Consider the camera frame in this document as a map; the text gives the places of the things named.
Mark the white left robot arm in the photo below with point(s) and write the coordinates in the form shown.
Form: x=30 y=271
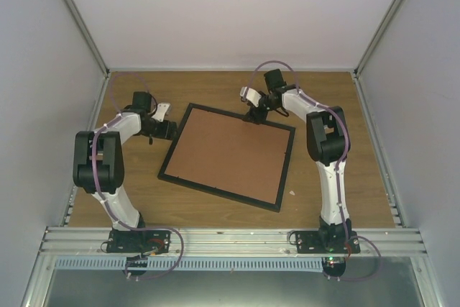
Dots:
x=98 y=162

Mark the black picture frame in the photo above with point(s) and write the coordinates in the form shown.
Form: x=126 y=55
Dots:
x=284 y=177

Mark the grey slotted cable duct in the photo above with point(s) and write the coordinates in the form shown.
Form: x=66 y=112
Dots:
x=221 y=264

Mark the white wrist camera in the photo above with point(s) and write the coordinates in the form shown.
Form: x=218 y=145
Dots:
x=161 y=112
x=250 y=96

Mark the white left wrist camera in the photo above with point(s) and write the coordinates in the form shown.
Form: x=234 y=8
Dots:
x=161 y=112

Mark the brown backing board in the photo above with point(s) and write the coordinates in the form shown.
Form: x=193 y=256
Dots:
x=230 y=156

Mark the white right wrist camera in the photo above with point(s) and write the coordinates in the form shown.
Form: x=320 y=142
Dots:
x=250 y=96

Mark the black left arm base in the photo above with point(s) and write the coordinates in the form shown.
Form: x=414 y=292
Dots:
x=133 y=242

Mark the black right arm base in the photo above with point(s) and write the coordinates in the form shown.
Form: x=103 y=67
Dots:
x=323 y=242

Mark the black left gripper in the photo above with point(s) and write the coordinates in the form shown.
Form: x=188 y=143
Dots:
x=167 y=132

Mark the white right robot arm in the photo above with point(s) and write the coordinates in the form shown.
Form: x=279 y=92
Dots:
x=327 y=142

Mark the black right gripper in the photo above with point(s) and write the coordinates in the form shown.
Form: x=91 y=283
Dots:
x=255 y=114

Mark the aluminium mounting rail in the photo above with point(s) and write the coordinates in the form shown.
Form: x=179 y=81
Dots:
x=202 y=242

